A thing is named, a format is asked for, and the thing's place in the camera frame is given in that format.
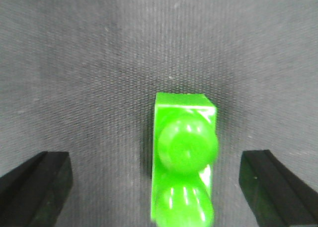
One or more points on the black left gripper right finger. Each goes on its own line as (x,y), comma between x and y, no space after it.
(276,196)

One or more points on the green two-stud toy block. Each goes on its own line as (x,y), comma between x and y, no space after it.
(185,148)

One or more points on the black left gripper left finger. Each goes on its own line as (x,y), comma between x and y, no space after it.
(34,193)

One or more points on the dark grey conveyor belt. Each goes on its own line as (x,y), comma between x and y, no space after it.
(81,76)

